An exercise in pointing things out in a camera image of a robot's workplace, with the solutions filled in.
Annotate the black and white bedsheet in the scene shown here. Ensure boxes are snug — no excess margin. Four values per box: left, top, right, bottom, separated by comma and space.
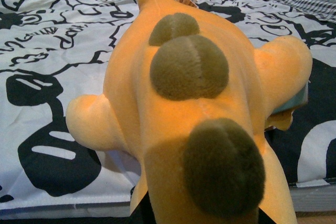
1, 0, 335, 219

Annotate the orange plush dinosaur toy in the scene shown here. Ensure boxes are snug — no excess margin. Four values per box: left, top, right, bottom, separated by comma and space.
66, 0, 312, 223

